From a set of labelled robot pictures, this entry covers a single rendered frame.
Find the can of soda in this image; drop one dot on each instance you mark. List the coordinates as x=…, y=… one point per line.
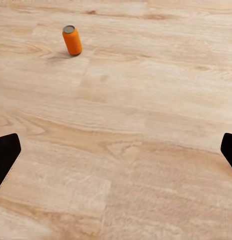
x=72, y=40

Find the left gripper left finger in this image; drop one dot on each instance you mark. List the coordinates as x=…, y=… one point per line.
x=10, y=149

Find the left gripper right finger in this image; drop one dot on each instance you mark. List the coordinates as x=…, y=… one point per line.
x=226, y=147

